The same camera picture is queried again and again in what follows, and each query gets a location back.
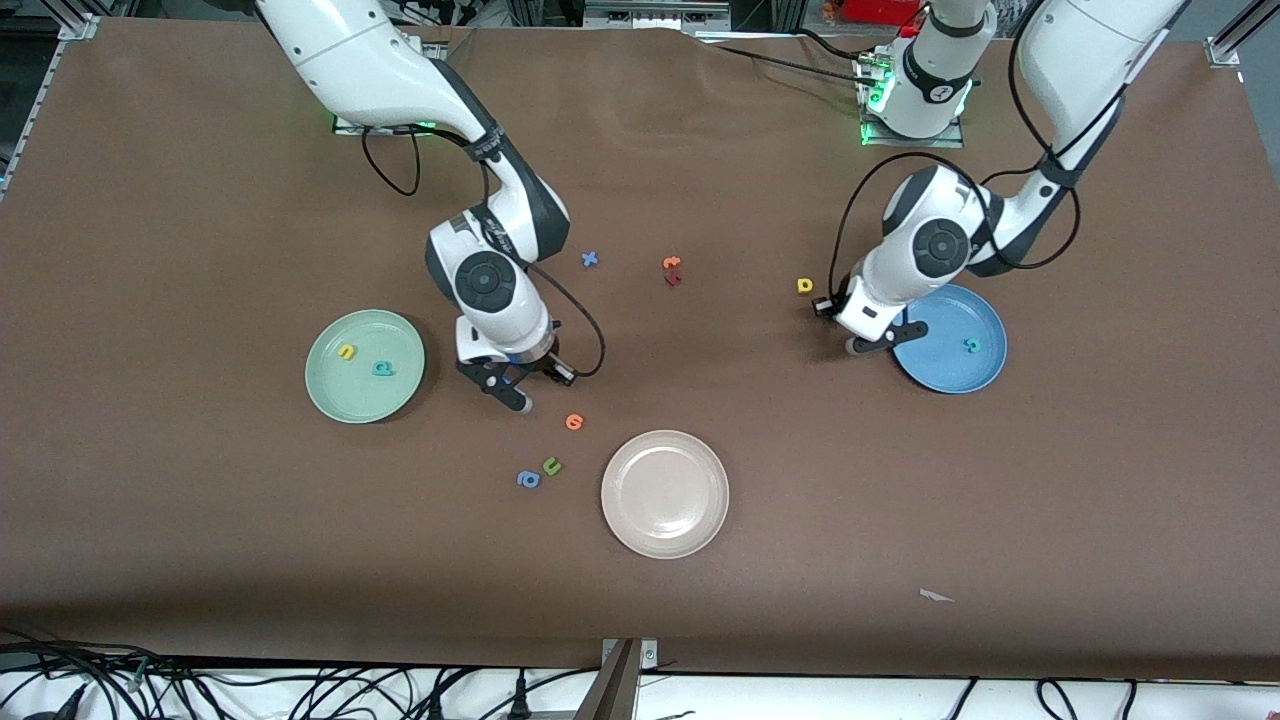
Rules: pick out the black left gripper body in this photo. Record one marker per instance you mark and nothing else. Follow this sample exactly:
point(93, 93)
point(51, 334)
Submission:
point(831, 305)

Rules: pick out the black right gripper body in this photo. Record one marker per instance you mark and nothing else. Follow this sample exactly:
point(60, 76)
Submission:
point(541, 365)

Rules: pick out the blue plate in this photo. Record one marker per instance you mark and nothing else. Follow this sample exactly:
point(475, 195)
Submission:
point(955, 365)

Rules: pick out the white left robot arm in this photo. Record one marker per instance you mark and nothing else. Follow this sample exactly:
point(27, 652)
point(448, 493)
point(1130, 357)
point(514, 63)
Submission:
point(940, 245)

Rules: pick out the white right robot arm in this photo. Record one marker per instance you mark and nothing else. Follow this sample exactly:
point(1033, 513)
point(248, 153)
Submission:
point(485, 285)

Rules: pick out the green letter u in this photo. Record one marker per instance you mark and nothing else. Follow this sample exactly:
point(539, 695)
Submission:
point(548, 470)

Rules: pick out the blue letter a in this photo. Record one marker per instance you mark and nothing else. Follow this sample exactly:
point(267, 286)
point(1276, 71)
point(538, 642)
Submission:
point(522, 480)

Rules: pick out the white plate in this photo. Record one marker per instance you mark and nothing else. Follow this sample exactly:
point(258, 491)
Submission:
point(665, 494)

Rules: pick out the green plate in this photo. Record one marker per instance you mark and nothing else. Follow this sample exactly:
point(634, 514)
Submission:
point(365, 395)

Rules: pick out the brown table mat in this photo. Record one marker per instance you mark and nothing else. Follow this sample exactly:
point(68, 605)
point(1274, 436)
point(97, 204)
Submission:
point(640, 600)

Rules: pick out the red box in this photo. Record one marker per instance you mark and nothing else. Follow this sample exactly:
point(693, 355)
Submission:
point(880, 10)

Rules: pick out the white paper scrap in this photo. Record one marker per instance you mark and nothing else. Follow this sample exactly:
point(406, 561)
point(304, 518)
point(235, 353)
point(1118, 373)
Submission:
point(935, 597)

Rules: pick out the black power plug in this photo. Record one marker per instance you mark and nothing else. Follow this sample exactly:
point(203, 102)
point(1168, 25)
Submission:
point(520, 700)
point(435, 708)

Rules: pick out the grey metal equipment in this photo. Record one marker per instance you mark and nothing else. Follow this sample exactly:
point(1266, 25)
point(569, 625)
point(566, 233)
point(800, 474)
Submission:
point(650, 15)

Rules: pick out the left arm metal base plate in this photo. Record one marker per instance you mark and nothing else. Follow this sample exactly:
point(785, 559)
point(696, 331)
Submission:
point(915, 142)

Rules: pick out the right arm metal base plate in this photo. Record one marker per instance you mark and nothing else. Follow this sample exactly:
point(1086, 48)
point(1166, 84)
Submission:
point(350, 128)

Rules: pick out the metal table bracket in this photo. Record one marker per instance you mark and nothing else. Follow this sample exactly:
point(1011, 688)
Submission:
point(620, 690)

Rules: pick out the aluminium frame profile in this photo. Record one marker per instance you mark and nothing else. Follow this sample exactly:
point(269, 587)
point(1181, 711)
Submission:
point(78, 27)
point(1225, 50)

